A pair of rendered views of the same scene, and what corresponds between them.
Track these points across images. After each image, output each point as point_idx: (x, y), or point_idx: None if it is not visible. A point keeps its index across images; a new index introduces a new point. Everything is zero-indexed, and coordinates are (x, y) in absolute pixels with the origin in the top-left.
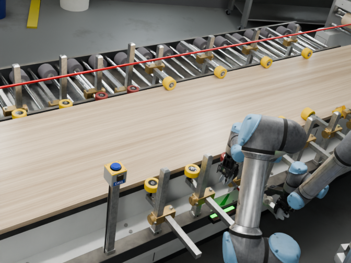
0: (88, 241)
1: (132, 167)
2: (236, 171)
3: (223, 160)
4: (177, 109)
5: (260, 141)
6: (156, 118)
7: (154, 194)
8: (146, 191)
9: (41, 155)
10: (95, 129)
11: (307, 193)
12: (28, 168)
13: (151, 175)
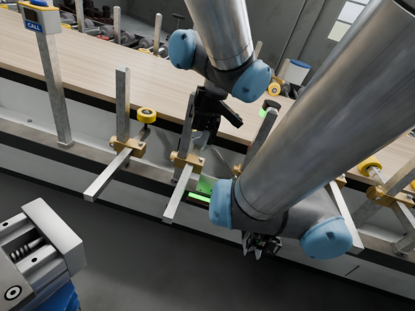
0: (84, 139)
1: (154, 98)
2: (213, 129)
3: (195, 94)
4: (259, 103)
5: None
6: (230, 96)
7: (165, 141)
8: (155, 130)
9: (111, 62)
10: (173, 75)
11: (242, 189)
12: (89, 60)
13: (158, 110)
